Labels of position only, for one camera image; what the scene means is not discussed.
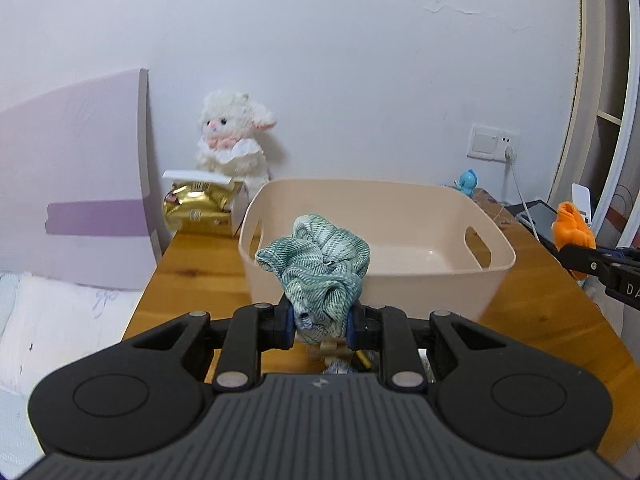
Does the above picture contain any white plush lamb toy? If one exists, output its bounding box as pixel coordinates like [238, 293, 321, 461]
[196, 90, 277, 200]

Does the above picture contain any gold tissue pack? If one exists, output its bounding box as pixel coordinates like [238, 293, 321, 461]
[163, 170, 250, 237]

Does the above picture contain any beige plastic storage basket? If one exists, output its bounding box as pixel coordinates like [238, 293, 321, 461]
[239, 179, 516, 321]

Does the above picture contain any white wall switch socket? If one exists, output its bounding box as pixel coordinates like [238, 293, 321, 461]
[466, 125, 520, 164]

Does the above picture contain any green white cloth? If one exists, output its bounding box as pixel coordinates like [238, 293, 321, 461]
[255, 214, 370, 344]

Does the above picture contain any orange plush toy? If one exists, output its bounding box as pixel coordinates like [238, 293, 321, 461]
[552, 202, 597, 281]

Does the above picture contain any white power plug cable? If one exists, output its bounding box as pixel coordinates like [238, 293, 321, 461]
[502, 145, 542, 241]

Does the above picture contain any white pillow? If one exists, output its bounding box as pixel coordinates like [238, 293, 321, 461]
[1, 273, 142, 396]

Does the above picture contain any lilac bed headboard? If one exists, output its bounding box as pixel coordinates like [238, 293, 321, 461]
[1, 68, 160, 289]

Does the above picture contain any black tablet device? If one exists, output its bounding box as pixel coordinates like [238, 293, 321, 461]
[506, 200, 556, 246]

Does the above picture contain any beige wooden hair clip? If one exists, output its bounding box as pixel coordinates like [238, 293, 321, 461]
[306, 338, 352, 360]

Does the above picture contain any blue cartoon figurine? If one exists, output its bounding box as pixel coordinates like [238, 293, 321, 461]
[454, 169, 478, 197]

